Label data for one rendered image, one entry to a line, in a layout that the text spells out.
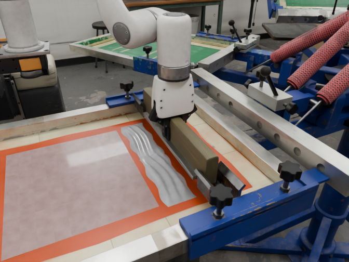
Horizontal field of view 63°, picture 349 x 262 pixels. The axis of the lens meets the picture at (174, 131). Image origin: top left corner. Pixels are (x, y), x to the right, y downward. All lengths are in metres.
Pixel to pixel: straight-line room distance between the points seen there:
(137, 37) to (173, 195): 0.35
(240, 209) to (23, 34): 0.86
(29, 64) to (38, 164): 0.41
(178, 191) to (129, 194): 0.11
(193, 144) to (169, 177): 0.11
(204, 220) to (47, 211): 0.33
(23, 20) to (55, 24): 3.38
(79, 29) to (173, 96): 3.89
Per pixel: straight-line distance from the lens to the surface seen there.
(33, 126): 0.94
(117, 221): 0.61
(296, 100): 0.94
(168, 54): 0.63
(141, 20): 0.64
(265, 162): 0.72
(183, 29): 0.62
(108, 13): 0.65
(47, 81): 1.71
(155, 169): 0.71
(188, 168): 0.66
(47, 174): 0.77
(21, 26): 1.09
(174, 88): 0.67
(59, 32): 4.48
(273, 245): 1.78
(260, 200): 0.60
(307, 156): 0.72
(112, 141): 0.84
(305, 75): 1.03
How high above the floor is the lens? 1.41
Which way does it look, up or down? 32 degrees down
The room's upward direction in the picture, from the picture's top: straight up
